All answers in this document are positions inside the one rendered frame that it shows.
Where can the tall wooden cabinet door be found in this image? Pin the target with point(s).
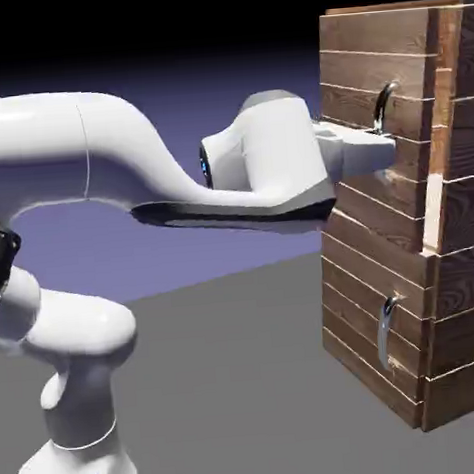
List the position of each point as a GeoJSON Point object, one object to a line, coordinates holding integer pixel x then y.
{"type": "Point", "coordinates": [367, 58]}

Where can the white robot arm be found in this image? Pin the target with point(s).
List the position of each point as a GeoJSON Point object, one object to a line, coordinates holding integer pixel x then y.
{"type": "Point", "coordinates": [133, 149]}

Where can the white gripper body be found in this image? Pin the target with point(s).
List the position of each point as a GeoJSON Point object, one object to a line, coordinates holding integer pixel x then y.
{"type": "Point", "coordinates": [364, 150]}

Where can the short wooden cabinet door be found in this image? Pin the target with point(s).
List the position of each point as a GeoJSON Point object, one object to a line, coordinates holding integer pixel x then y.
{"type": "Point", "coordinates": [371, 310]}

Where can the dark wooden cabinet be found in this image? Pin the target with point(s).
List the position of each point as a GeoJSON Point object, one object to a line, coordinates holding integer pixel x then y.
{"type": "Point", "coordinates": [462, 243]}

